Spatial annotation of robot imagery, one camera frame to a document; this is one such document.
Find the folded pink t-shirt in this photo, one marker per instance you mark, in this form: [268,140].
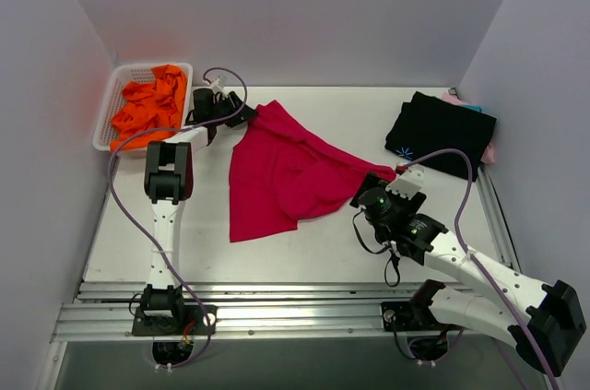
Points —
[488,156]

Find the folded teal t-shirt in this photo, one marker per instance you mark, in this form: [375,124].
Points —
[475,108]

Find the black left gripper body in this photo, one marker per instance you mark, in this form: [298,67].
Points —
[235,106]

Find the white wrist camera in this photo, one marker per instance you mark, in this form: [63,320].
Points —
[409,180]
[218,83]

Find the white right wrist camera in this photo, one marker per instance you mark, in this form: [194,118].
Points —
[409,180]

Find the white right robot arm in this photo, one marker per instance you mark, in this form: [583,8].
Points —
[543,323]

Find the crimson red t-shirt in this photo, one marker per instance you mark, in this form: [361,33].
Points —
[281,173]

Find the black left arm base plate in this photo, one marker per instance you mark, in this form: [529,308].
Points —
[161,323]

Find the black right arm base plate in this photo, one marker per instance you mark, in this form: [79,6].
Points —
[402,316]

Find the folded black t-shirt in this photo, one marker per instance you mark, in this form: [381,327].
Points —
[427,124]

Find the crumpled orange t-shirt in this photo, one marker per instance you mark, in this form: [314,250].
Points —
[156,105]

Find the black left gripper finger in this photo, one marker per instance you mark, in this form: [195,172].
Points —
[234,102]
[246,115]

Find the aluminium rail frame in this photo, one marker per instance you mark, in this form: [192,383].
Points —
[300,310]

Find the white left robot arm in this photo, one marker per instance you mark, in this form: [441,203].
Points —
[169,183]

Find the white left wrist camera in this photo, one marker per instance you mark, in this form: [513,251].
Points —
[218,83]

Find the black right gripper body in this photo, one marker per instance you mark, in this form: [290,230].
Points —
[369,183]

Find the white plastic basket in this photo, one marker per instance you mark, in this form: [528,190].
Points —
[113,101]

